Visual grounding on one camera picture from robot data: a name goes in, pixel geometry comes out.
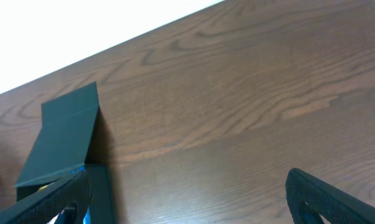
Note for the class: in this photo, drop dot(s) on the blue Oreo cookie pack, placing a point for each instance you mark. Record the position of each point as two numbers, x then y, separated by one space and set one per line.
87 216

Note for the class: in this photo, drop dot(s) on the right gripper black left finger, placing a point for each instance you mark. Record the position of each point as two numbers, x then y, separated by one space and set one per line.
66 200

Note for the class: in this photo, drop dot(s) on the yellow Hacks candy bag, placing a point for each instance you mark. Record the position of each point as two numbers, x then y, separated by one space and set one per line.
42 187

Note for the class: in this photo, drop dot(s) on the black gift box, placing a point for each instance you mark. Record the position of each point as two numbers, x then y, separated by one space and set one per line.
73 136

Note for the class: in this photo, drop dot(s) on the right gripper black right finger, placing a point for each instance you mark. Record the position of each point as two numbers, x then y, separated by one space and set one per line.
311 200

